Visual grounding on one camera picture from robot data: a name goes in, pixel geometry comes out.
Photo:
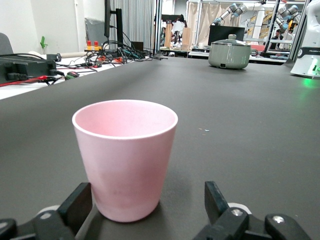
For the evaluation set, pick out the white work table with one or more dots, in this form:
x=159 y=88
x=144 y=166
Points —
x=15 y=91

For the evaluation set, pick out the beige curtain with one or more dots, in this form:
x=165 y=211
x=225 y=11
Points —
x=202 y=22

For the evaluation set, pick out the grey-green cooking pot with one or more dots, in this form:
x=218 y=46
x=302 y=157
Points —
x=228 y=57

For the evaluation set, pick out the black computer monitor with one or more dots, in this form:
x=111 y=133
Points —
x=220 y=35

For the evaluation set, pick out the white paper roll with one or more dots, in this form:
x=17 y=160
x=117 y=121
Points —
x=72 y=54

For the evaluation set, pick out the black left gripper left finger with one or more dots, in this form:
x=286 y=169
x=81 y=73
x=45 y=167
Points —
x=72 y=207

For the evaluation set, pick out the seated person dark clothes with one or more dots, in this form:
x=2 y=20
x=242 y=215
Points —
x=277 y=37

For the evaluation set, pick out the dark grey table mat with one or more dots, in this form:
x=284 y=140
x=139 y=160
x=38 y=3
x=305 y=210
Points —
x=250 y=150

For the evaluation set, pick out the yellow red emergency stop button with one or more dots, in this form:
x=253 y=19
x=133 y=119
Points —
x=89 y=46
x=96 y=46

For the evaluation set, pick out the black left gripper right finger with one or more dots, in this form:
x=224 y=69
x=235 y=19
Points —
x=220 y=215

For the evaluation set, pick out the black monitor stand pole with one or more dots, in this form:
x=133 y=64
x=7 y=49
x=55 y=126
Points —
x=119 y=25

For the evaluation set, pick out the small green clip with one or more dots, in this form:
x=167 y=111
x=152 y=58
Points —
x=43 y=43

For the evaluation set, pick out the grey chair back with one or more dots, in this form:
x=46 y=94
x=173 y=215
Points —
x=5 y=45

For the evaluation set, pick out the black power supply box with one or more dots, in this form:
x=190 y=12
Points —
x=25 y=66

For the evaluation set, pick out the pink plastic cup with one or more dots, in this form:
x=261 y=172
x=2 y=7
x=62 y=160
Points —
x=125 y=162

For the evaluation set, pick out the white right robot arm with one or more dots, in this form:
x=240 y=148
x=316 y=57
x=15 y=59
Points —
x=307 y=57

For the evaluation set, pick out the tall wooden box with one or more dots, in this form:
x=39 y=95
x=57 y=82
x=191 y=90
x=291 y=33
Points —
x=186 y=37

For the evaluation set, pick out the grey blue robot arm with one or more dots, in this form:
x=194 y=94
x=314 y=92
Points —
x=287 y=11
x=232 y=8

